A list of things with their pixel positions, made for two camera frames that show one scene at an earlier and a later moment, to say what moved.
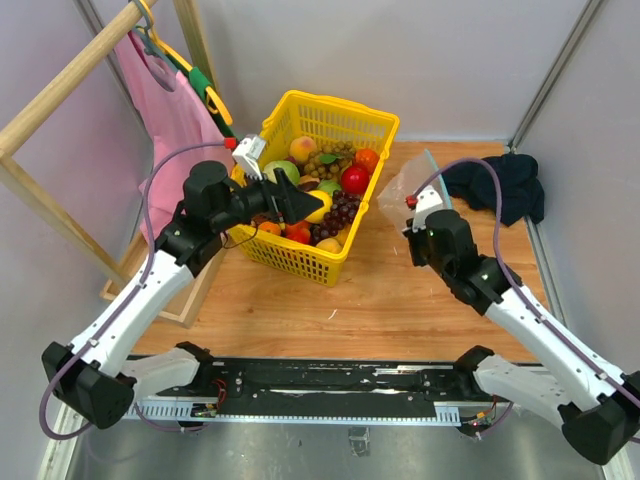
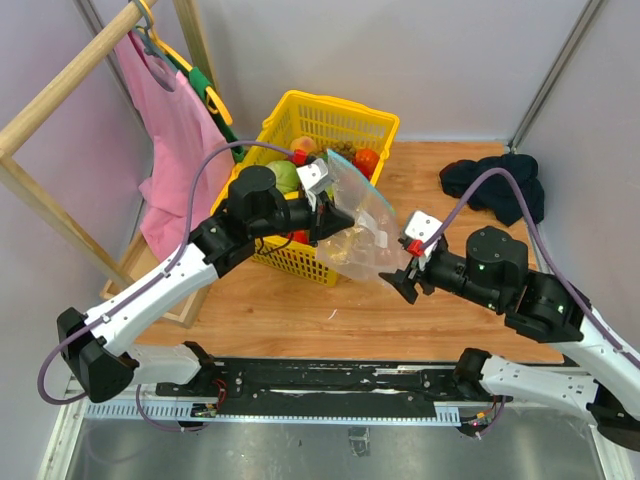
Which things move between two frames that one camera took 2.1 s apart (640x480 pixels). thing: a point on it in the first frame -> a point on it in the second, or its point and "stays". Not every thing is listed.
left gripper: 297,205 -> 329,222
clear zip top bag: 419,170 -> 373,246
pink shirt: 179,125 stays
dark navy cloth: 522,195 stays
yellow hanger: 212,99 stays
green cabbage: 289,169 stays
